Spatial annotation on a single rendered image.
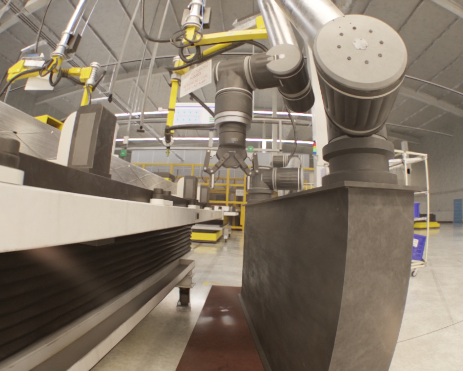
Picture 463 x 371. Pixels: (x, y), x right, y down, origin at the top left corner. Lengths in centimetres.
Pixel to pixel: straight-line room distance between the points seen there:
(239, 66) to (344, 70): 33
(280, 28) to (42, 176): 87
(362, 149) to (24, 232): 71
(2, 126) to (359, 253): 81
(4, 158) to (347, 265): 65
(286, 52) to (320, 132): 443
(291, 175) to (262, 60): 150
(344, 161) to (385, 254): 28
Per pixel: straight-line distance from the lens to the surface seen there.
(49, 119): 71
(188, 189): 129
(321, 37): 52
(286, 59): 66
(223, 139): 63
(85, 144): 47
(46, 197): 30
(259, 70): 67
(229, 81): 68
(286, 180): 207
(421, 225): 1510
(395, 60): 50
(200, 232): 629
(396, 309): 79
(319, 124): 511
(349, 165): 70
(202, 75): 192
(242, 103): 65
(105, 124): 48
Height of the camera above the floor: 83
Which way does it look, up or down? 6 degrees up
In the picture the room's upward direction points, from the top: 2 degrees clockwise
